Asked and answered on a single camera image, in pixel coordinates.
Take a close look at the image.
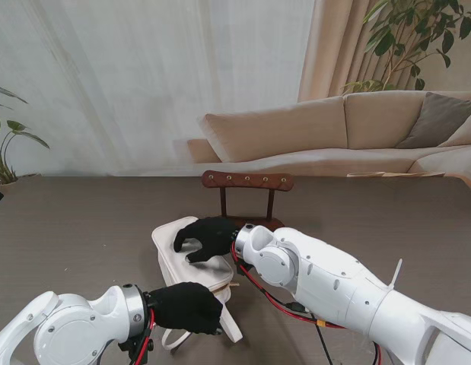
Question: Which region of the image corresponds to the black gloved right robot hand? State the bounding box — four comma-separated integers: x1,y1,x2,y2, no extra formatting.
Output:
173,216,240,264

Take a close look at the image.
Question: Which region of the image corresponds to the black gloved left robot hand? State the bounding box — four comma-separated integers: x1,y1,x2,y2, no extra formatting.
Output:
147,281,224,336

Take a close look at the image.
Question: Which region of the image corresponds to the cream handbag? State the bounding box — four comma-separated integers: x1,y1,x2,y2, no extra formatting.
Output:
151,215,244,354

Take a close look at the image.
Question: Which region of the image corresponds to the dark wooden jewelry stand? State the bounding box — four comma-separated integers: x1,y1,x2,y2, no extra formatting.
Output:
202,170,297,231

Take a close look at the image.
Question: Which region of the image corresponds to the beige sofa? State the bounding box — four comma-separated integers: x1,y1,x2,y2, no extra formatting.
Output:
187,90,471,187

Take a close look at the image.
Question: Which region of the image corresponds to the white sheer curtain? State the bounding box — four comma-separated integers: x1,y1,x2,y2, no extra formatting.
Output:
0,0,316,178

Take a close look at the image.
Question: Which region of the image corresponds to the beige curtain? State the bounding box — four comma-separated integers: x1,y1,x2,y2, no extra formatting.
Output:
298,0,471,103

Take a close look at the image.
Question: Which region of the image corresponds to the large leaf green plant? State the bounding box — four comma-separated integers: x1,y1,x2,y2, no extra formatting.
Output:
0,82,50,186

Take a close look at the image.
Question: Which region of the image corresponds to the grey cushion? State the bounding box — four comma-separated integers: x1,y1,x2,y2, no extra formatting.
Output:
395,91,471,149

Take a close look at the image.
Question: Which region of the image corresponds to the dark green leafy plant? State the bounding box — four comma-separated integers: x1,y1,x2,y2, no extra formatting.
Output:
341,0,471,92

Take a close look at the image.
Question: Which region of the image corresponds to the left arm red cable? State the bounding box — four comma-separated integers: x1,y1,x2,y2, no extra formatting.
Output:
131,307,157,365

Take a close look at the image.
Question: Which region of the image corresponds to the arm red cable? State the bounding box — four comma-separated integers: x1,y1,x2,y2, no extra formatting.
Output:
131,307,157,365
230,243,384,365

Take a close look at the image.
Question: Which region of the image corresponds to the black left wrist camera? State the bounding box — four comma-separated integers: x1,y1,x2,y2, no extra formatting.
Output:
119,336,155,364

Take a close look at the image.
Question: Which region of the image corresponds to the right arm red cable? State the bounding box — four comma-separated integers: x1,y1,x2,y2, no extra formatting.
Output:
230,243,384,365

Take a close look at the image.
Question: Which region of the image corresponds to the black cable with plug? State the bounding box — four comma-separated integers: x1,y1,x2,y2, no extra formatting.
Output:
285,301,335,365

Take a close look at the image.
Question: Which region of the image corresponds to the white cable tie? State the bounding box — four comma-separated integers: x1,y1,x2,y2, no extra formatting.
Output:
387,258,405,293

